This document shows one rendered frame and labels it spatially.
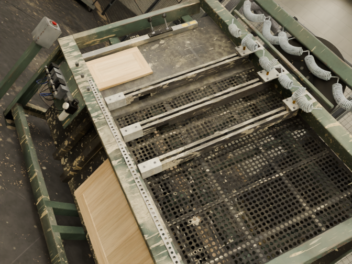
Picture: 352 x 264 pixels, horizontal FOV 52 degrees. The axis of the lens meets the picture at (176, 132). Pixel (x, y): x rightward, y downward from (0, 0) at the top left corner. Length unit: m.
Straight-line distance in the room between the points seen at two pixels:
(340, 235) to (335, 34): 6.28
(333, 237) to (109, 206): 1.33
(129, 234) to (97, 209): 0.34
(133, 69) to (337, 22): 6.03
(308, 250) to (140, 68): 1.61
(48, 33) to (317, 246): 2.20
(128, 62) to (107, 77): 0.21
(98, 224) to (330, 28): 6.63
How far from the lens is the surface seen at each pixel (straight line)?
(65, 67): 2.77
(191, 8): 3.23
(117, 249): 2.34
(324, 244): 1.97
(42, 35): 2.81
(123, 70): 2.65
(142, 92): 2.40
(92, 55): 2.78
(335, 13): 8.29
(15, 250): 2.50
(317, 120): 2.34
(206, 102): 2.32
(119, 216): 2.35
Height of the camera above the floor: 1.80
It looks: 17 degrees down
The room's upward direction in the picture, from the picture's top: 46 degrees clockwise
